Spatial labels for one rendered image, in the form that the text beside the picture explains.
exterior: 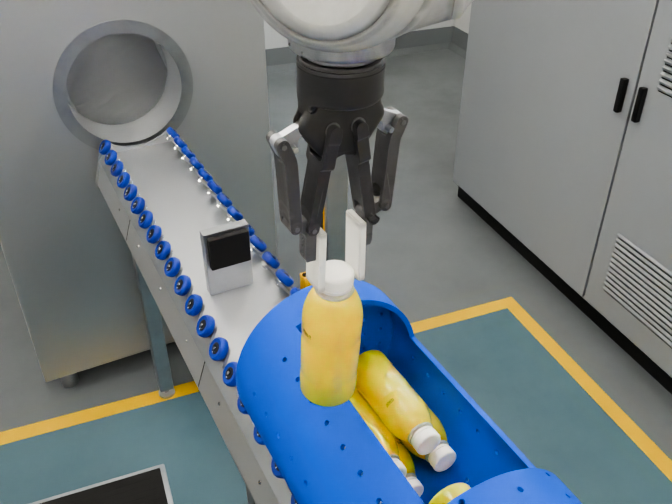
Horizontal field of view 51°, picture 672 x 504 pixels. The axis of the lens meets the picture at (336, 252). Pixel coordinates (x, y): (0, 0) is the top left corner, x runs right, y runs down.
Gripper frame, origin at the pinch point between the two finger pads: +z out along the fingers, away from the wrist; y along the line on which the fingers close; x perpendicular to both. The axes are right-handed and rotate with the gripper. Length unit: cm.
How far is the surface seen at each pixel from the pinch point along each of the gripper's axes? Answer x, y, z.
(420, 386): -12.8, -23.0, 41.1
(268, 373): -15.4, 1.7, 29.5
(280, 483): -15, 1, 54
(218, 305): -63, -6, 55
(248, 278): -66, -15, 53
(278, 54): -428, -181, 140
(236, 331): -53, -7, 54
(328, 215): -80, -41, 51
